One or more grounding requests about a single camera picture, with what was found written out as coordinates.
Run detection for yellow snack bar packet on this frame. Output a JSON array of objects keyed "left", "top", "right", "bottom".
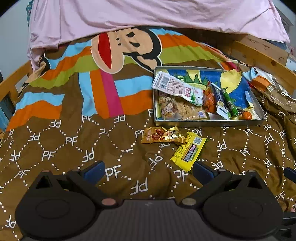
[{"left": 171, "top": 132, "right": 207, "bottom": 172}]

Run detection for green sausage stick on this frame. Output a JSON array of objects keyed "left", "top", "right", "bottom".
[{"left": 221, "top": 88, "right": 238, "bottom": 117}]

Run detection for small orange fruit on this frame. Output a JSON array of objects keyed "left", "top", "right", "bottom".
[{"left": 239, "top": 111, "right": 252, "bottom": 120}]

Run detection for blue white snack bar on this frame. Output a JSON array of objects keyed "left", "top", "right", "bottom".
[{"left": 211, "top": 83, "right": 231, "bottom": 121}]

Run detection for peanut clear bag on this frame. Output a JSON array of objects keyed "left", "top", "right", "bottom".
[{"left": 175, "top": 96, "right": 208, "bottom": 121}]

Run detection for gold foil snack packet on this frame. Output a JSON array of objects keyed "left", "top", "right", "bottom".
[{"left": 141, "top": 126, "right": 187, "bottom": 145}]

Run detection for orange snack bag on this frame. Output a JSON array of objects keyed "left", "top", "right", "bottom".
[{"left": 203, "top": 81, "right": 217, "bottom": 113}]

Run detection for white red-lettered snack pack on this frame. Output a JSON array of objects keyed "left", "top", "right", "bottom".
[{"left": 152, "top": 71, "right": 203, "bottom": 106}]

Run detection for mixed nuts clear bag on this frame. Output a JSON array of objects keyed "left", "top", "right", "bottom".
[{"left": 159, "top": 92, "right": 181, "bottom": 121}]

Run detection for brown monkey print duvet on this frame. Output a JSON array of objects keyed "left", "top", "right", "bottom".
[{"left": 0, "top": 27, "right": 296, "bottom": 241}]

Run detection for metal tray with dinosaur drawing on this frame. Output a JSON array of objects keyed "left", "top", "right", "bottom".
[{"left": 152, "top": 66, "right": 265, "bottom": 128}]

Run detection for pink bed sheet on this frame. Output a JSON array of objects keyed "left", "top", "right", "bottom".
[{"left": 27, "top": 1, "right": 290, "bottom": 68}]

